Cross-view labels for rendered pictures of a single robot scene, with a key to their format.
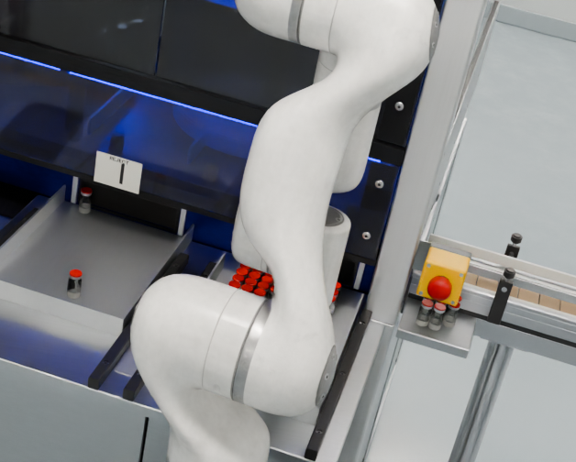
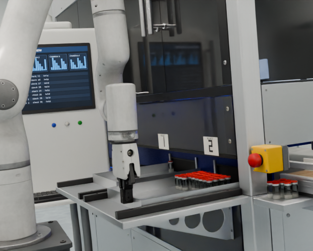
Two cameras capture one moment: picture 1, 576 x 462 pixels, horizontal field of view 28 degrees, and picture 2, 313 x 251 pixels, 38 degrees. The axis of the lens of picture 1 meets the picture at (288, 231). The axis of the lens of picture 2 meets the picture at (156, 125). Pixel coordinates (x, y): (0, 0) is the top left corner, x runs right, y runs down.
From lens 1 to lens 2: 1.56 m
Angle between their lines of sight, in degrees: 58
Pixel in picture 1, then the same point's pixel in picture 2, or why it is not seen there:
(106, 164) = (160, 139)
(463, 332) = (293, 200)
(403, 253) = (243, 146)
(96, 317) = (111, 184)
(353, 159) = (105, 41)
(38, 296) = (102, 179)
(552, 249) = not seen: outside the picture
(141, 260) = not seen: hidden behind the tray
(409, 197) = (238, 111)
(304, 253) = (2, 41)
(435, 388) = not seen: outside the picture
